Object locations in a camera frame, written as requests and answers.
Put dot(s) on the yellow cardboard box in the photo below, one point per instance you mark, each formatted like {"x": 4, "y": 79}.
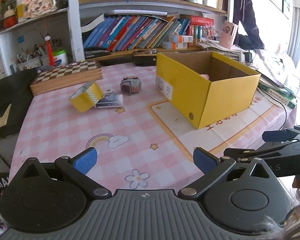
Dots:
{"x": 229, "y": 90}

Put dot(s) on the green book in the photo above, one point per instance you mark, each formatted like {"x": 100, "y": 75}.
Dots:
{"x": 284, "y": 98}

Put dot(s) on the orange white box lower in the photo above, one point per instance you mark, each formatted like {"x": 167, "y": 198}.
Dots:
{"x": 172, "y": 45}

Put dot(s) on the pink checkered tablecloth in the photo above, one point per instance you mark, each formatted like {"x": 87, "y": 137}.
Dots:
{"x": 147, "y": 143}

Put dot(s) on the white bookshelf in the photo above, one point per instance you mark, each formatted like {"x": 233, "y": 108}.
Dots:
{"x": 65, "y": 23}

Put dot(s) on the row of colourful books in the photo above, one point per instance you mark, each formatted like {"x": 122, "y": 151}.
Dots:
{"x": 130, "y": 32}

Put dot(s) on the grey toy camera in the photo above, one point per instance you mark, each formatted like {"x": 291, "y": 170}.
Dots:
{"x": 130, "y": 85}

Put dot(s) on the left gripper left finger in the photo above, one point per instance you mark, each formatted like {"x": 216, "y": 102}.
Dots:
{"x": 75, "y": 170}

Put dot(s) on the stack of papers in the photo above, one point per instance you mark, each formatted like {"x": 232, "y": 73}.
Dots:
{"x": 234, "y": 52}

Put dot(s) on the brown wooden pen holder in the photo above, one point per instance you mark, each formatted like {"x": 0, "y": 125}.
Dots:
{"x": 144, "y": 58}

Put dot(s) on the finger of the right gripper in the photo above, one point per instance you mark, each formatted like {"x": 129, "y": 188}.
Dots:
{"x": 289, "y": 134}

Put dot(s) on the pink plush toy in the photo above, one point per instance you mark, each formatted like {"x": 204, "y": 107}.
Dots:
{"x": 205, "y": 76}

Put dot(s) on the black stapler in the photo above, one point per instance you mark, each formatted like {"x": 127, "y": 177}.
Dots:
{"x": 94, "y": 52}

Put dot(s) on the orange white box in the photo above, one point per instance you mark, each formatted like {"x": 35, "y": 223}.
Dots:
{"x": 180, "y": 38}
{"x": 172, "y": 45}

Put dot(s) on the person in purple trousers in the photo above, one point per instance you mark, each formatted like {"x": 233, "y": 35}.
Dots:
{"x": 244, "y": 13}

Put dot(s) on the black electronic keyboard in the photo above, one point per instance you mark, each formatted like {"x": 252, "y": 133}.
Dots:
{"x": 15, "y": 99}

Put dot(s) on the red dictionary books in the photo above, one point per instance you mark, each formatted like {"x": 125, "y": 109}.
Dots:
{"x": 199, "y": 27}

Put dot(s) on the orange white box upper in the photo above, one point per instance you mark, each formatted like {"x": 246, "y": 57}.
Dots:
{"x": 180, "y": 38}

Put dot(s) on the navy spray bottle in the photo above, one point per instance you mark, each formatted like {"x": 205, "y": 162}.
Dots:
{"x": 111, "y": 101}

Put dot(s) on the wooden chess board box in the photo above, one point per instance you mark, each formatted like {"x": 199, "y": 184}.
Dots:
{"x": 61, "y": 77}

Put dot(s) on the yellow tape roll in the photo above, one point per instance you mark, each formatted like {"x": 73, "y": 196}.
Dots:
{"x": 86, "y": 96}

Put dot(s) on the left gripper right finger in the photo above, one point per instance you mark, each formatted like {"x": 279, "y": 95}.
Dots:
{"x": 214, "y": 170}

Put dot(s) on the white green tub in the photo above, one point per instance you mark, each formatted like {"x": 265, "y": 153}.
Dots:
{"x": 60, "y": 58}

